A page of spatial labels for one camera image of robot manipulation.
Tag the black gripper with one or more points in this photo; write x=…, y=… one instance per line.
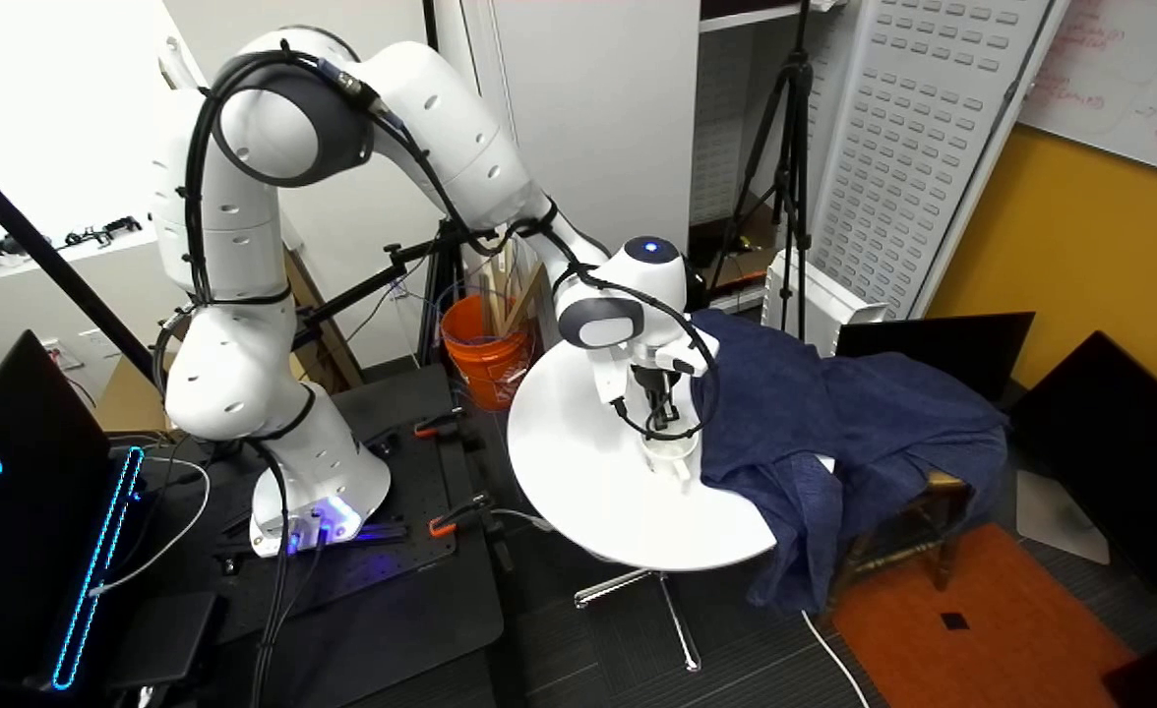
x=659, y=390

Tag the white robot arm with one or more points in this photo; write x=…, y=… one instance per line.
x=225, y=378

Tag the dark blue cloth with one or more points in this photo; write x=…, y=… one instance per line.
x=840, y=420

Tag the orange bucket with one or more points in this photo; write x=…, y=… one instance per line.
x=486, y=358

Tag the wooden sticks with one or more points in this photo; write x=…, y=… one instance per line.
x=508, y=279

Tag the wooden stool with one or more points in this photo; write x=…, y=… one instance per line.
x=940, y=504

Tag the black flat board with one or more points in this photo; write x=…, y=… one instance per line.
x=946, y=346

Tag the white cabinet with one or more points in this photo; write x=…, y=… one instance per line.
x=592, y=119

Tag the black mounting rod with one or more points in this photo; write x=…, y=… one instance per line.
x=366, y=279

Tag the black tripod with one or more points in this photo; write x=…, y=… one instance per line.
x=797, y=119

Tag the black robot workbench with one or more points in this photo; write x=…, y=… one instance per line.
x=383, y=614

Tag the white perforated panel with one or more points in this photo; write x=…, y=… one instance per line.
x=917, y=133

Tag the pale floor sheet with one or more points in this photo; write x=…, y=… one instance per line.
x=1051, y=498

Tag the large black leaning panel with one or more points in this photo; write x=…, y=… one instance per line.
x=1117, y=445

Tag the black diagonal pole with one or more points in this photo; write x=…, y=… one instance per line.
x=42, y=257

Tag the white counter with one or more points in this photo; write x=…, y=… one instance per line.
x=28, y=300

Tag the black computer with blue light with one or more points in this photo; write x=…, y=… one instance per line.
x=14, y=525

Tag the metal table pedestal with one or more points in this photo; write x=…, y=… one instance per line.
x=679, y=631

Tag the wall whiteboard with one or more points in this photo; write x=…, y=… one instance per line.
x=1130, y=80

